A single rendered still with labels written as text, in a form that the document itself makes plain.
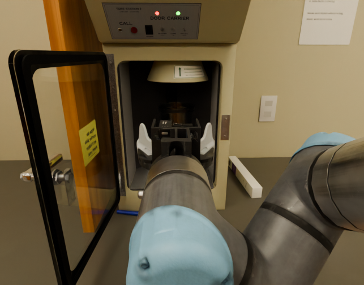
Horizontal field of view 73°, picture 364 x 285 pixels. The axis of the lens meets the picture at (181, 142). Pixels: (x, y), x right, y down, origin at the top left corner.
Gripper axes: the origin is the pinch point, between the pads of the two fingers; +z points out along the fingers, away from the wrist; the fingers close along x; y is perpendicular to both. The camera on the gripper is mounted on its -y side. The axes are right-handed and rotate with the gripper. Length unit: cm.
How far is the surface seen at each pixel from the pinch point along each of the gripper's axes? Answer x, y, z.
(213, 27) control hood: -8.3, 22.3, 10.8
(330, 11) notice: -61, 33, 59
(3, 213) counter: 51, -28, 16
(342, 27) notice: -67, 27, 59
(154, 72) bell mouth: 5.5, 12.2, 21.5
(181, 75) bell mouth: -1.7, 11.8, 18.1
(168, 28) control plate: 1.2, 22.0, 10.9
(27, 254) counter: 35.3, -27.6, 0.0
